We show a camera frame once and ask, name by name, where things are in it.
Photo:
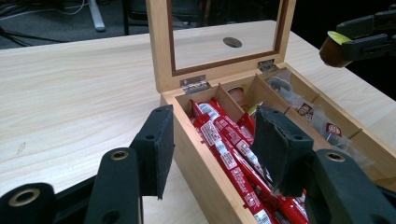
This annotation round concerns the white desk frame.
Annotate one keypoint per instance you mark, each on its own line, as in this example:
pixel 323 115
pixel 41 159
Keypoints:
pixel 97 17

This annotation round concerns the pile of clear tea bags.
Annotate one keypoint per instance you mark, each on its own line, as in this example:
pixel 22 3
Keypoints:
pixel 314 119

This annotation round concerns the bundle of red stick packets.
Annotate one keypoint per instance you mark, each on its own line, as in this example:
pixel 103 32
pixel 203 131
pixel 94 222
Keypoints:
pixel 218 137

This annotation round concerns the brown coffee capsule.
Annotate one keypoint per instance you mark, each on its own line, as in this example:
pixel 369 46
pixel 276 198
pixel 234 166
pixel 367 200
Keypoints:
pixel 238 95

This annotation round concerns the wooden tea box with glass lid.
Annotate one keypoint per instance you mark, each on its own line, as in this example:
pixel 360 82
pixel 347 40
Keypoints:
pixel 158 46

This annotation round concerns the brown capsule with yellow lid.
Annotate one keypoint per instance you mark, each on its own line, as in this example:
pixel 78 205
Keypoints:
pixel 333 51

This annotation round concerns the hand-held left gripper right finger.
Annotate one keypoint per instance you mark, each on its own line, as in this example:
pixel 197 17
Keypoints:
pixel 283 149

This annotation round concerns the dark round table grommet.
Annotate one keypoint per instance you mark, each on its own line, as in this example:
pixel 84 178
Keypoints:
pixel 232 42

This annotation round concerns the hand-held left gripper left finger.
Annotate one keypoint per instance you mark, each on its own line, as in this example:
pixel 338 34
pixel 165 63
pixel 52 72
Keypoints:
pixel 155 146

